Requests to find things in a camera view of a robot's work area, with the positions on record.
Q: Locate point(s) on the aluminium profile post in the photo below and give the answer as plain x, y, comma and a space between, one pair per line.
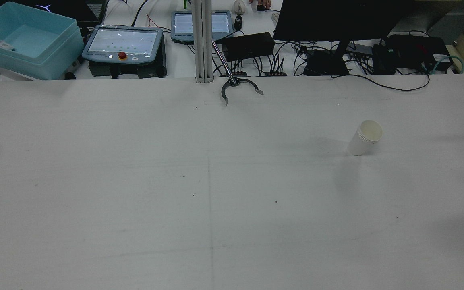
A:
202, 40

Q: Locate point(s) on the small white item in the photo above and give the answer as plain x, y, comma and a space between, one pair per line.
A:
4, 45

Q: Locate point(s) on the black rectangular box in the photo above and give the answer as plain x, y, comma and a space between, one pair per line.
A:
250, 46

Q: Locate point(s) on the small black device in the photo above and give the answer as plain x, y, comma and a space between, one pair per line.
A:
238, 22

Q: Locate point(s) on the black computer monitor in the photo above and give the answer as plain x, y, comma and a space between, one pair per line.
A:
336, 20

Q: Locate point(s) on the small black electronics box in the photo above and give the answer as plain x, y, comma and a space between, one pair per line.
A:
383, 60

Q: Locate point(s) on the white computer mouse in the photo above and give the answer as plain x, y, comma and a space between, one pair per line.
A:
239, 7

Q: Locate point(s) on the teal plastic bin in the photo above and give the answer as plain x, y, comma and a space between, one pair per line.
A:
54, 60

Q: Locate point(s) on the white paper cup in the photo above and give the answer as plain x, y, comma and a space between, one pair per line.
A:
365, 139

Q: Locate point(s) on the bystander person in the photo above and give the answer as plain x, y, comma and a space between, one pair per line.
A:
265, 3

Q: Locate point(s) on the large black electronics box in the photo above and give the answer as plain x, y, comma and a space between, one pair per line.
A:
413, 48

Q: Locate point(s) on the grey teach pendant red button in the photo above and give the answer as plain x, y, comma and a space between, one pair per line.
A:
123, 42

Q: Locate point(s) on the metal reacher grabber tool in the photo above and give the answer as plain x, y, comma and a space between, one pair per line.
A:
234, 81

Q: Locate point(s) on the black laptop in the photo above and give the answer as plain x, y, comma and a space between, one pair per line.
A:
75, 10

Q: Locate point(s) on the black pendant holder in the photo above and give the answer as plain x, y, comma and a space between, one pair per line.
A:
151, 72

